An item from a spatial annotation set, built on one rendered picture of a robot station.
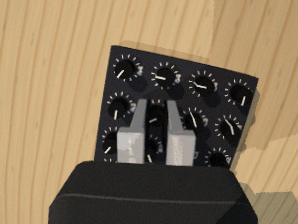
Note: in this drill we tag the black knob box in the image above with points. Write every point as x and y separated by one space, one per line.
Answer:
224 109

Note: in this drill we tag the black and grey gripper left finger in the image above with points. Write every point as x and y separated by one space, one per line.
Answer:
131 141

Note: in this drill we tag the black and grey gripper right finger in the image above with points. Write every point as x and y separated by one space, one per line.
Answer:
180 143

